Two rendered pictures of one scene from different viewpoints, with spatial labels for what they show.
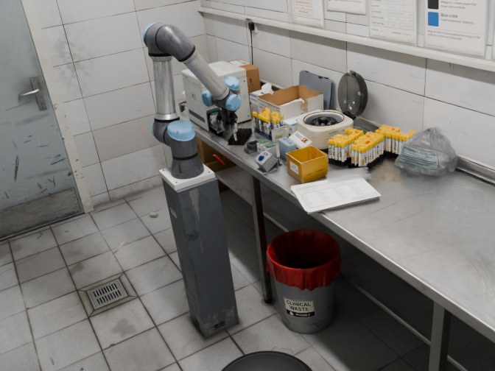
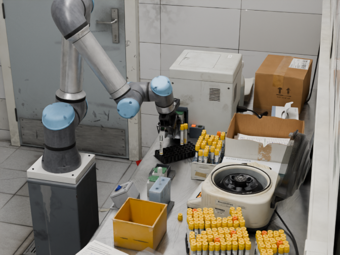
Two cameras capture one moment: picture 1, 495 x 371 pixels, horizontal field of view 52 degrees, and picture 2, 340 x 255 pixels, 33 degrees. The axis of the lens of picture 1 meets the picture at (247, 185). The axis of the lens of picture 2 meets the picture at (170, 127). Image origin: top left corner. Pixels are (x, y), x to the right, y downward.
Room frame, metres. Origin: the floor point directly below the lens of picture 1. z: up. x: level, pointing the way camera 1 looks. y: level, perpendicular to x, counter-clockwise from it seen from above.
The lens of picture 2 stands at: (0.92, -1.30, 1.94)
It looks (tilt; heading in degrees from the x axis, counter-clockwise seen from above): 25 degrees down; 41
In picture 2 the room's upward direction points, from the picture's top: straight up
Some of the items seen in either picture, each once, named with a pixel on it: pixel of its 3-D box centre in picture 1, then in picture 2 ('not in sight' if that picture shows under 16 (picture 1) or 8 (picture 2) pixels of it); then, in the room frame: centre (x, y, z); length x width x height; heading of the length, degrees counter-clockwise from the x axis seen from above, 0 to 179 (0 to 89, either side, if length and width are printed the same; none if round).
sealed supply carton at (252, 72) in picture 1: (234, 79); (283, 82); (3.30, 0.00, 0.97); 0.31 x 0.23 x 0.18; 20
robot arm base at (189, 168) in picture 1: (185, 162); (60, 152); (2.10, 0.26, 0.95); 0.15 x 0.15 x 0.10
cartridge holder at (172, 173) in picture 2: (253, 146); (162, 171); (2.33, -0.06, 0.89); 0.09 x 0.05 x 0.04; 116
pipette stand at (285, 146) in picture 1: (287, 151); (160, 197); (2.15, -0.21, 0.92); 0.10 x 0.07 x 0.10; 21
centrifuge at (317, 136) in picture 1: (320, 130); (235, 193); (2.32, -0.39, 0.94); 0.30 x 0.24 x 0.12; 107
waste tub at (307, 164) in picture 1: (306, 164); (140, 224); (1.98, -0.27, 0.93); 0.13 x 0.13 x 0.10; 22
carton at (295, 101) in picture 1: (290, 107); (264, 144); (2.67, -0.29, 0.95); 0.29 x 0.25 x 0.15; 116
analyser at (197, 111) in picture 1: (216, 96); (205, 93); (2.80, 0.11, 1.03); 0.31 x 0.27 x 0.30; 26
